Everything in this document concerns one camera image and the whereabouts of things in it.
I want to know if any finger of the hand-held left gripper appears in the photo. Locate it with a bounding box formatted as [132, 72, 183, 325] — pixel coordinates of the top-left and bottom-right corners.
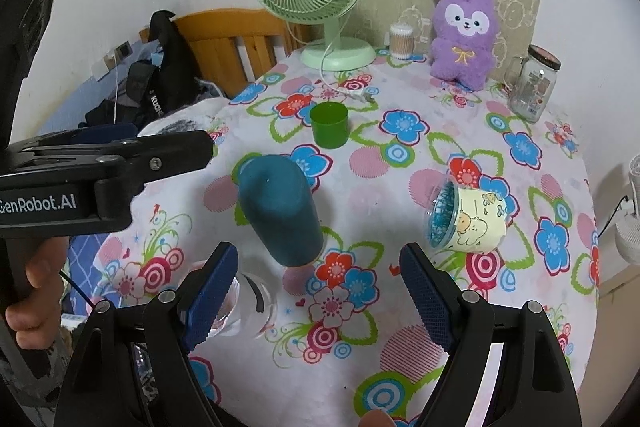
[0, 130, 215, 184]
[10, 123, 141, 148]

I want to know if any person's left hand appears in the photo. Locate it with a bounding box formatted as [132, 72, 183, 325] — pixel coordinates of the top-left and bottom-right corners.
[5, 237, 69, 350]

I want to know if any thin black cable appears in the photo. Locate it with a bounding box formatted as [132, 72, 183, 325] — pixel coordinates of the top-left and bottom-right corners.
[59, 271, 97, 308]

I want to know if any yellow cartoon cup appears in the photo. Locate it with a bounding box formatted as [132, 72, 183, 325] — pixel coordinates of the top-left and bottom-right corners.
[425, 181, 508, 255]

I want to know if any white charging cable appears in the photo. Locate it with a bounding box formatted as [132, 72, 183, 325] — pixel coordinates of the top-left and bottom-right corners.
[106, 53, 122, 124]

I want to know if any purple plush toy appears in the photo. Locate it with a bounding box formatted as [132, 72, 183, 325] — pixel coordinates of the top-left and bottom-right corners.
[429, 0, 498, 92]

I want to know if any dark clothes pile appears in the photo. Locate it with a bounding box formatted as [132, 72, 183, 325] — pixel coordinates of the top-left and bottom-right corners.
[77, 99, 146, 138]

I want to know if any white grey cloth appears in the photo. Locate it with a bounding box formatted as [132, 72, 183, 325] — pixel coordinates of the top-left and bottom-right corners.
[139, 99, 228, 138]

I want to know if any teal cup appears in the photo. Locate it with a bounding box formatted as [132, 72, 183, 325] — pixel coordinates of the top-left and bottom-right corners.
[236, 154, 325, 268]

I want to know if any floral tablecloth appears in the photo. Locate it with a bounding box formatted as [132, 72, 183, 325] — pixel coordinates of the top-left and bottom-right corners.
[95, 44, 601, 427]

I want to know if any cotton swab container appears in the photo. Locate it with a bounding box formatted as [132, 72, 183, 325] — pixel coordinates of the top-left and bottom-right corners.
[389, 23, 416, 59]

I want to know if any green plastic cup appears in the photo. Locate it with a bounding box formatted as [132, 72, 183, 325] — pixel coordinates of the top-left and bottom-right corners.
[309, 103, 349, 148]

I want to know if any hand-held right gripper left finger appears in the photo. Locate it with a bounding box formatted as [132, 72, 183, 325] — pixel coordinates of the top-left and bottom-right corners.
[52, 243, 240, 427]

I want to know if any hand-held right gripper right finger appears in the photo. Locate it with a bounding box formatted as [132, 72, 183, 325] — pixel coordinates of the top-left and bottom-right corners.
[399, 243, 583, 427]

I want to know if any wooden chair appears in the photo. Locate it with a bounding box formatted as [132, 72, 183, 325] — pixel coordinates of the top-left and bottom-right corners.
[140, 8, 313, 98]

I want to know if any white fan cable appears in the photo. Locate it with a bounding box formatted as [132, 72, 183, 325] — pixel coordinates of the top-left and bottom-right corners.
[319, 41, 377, 104]

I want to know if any glass jar mug with lid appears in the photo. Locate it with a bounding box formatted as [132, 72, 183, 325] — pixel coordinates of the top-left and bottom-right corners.
[505, 45, 562, 124]

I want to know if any clear glass cup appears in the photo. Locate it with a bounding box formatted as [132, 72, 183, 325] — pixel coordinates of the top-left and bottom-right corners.
[200, 259, 278, 340]

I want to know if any person's right hand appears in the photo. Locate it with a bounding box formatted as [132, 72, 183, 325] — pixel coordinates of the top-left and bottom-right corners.
[360, 409, 397, 427]

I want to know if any white round appliance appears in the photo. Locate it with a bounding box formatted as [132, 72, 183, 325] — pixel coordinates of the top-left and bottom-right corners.
[612, 157, 640, 265]

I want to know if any black bag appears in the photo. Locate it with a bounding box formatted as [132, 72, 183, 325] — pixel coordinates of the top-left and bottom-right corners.
[125, 10, 201, 128]

